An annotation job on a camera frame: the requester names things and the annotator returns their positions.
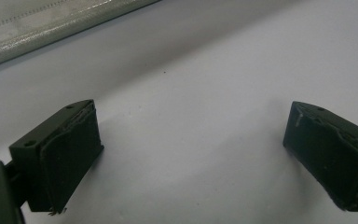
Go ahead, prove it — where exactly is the two-tier metal shoe rack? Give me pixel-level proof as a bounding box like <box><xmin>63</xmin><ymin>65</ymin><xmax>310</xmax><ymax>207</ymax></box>
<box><xmin>0</xmin><ymin>0</ymin><xmax>161</xmax><ymax>67</ymax></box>

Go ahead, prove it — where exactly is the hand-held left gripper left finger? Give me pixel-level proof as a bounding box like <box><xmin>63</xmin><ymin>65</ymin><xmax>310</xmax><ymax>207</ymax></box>
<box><xmin>8</xmin><ymin>99</ymin><xmax>104</xmax><ymax>217</ymax></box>

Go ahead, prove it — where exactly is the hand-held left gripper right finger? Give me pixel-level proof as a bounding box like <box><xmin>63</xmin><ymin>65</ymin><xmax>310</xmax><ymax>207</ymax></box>
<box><xmin>282</xmin><ymin>101</ymin><xmax>358</xmax><ymax>213</ymax></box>

